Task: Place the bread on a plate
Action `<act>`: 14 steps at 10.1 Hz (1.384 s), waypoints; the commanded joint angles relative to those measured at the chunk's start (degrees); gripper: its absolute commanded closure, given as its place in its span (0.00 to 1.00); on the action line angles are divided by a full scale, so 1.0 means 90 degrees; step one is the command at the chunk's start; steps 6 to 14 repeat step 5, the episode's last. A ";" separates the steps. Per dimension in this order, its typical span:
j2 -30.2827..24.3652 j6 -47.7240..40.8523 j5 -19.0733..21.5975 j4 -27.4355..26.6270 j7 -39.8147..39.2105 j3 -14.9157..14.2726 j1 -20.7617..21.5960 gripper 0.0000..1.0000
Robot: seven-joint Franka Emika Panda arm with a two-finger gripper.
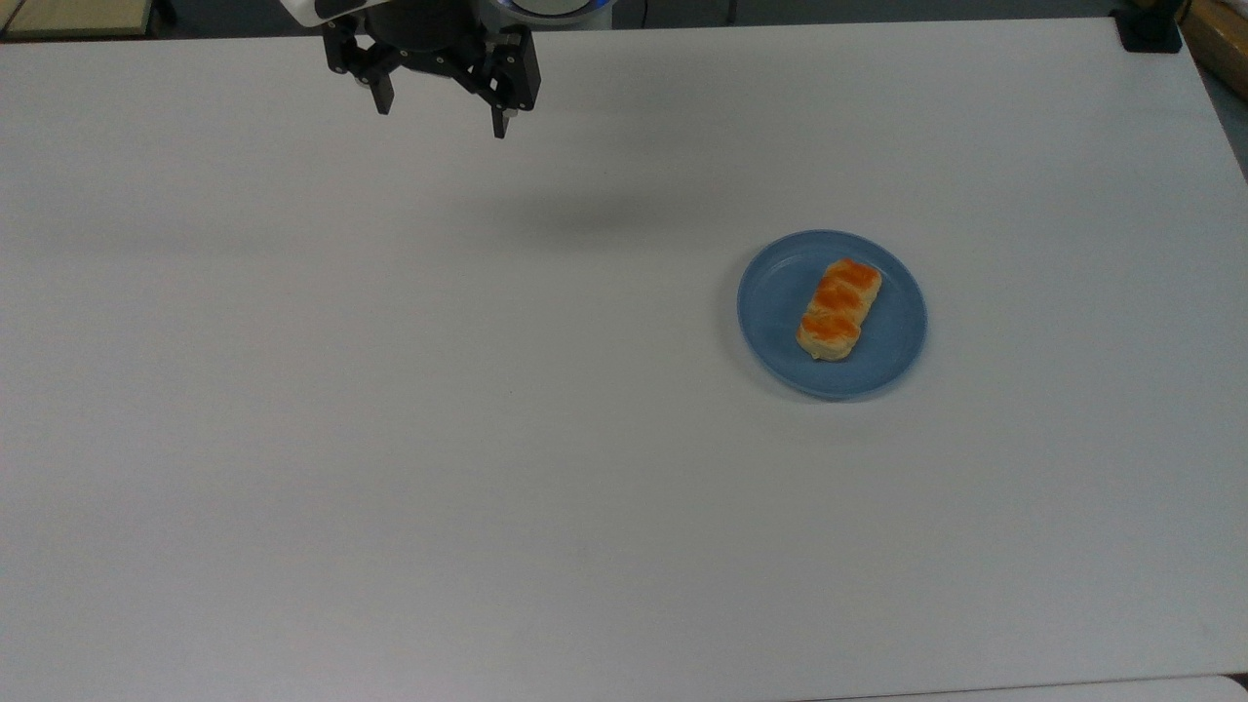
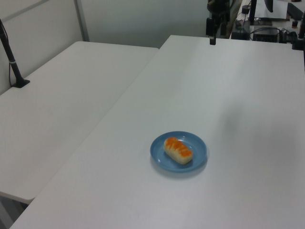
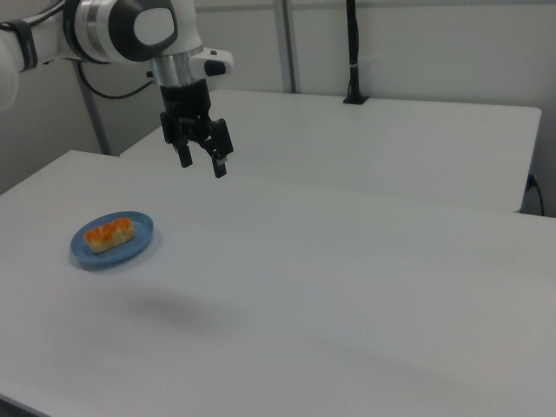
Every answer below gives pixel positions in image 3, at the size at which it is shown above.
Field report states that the blue round plate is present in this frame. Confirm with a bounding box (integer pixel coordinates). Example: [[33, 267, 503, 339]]
[[69, 210, 156, 273]]

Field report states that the orange glazed bread roll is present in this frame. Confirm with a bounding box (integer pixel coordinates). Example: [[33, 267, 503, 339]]
[[83, 216, 136, 255]]

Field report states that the black power cable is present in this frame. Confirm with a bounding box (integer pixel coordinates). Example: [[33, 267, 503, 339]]
[[526, 172, 546, 218]]

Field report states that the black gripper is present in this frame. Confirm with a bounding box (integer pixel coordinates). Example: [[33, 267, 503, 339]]
[[158, 79, 235, 179]]

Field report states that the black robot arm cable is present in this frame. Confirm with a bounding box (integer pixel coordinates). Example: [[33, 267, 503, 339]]
[[76, 60, 156, 99]]

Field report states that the grey partition post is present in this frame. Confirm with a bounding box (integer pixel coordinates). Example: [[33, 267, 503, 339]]
[[276, 0, 301, 93], [76, 64, 113, 156]]

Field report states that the black camera stand pole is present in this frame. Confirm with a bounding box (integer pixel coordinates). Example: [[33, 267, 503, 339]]
[[342, 0, 371, 106]]

